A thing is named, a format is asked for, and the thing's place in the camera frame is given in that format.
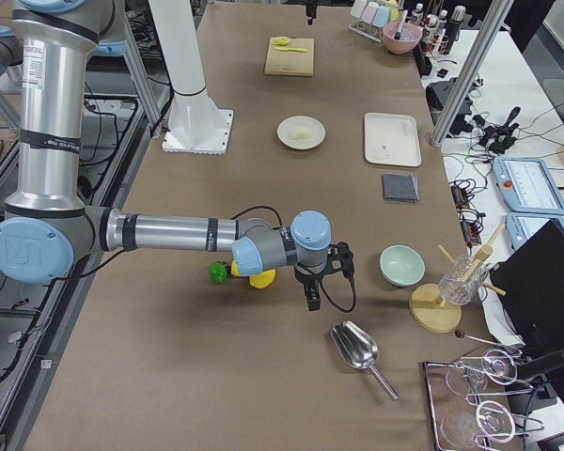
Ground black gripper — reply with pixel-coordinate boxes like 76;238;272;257
294;241;355;312

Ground cream rectangular tray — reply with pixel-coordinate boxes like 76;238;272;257
364;113;422;167

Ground black tray with glasses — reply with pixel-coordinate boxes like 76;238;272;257
422;348;544;450

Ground lemon slices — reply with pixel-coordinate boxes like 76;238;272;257
270;36;290;46

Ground white cup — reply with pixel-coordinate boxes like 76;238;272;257
350;0;368;20

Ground yellow lemon near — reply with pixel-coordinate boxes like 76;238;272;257
249;269;276;289

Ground yellow lemon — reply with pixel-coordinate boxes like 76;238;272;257
230;260;241;277
249;269;276;289

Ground yellow plastic knife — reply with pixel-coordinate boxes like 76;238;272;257
274;46;308;53

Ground wooden cutting board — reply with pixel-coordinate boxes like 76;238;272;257
264;37;315;77

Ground pink cup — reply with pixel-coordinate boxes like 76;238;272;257
360;1;380;24

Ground white cup rack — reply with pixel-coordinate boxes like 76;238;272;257
349;20;383;42

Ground blue cup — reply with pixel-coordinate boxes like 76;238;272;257
372;5;389;28

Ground metal scoop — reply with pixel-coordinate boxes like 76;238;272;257
331;320;400;401

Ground yellow lemon far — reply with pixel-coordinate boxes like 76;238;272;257
230;260;241;277

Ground yellow cup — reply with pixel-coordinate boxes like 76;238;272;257
385;0;399;14

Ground mint green bowl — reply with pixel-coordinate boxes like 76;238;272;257
379;244;425;288

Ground metal muddler stick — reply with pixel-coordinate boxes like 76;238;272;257
394;9;409;40

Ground green lime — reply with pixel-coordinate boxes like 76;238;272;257
208;261;228;285

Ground pink bowl with ice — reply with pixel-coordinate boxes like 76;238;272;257
383;22;422;54

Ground white round plate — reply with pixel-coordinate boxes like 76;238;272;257
276;116;325;150

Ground dark grey folded cloth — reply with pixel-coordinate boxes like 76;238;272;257
382;173;419;203

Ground clear glass cup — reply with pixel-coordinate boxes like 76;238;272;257
439;255;489;305

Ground blue teach pendant near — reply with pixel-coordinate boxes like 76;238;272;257
505;211;564;251

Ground blue teach pendant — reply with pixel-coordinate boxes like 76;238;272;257
505;211;564;251
492;156;564;216

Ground black monitor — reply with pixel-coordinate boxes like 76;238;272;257
491;220;564;350

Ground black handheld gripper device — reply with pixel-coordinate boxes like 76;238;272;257
478;106;521;155

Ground blue teach pendant far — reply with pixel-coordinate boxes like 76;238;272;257
492;156;564;216

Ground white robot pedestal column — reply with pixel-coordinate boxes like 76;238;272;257
149;0;233;155

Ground aluminium frame post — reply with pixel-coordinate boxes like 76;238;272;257
431;0;513;148

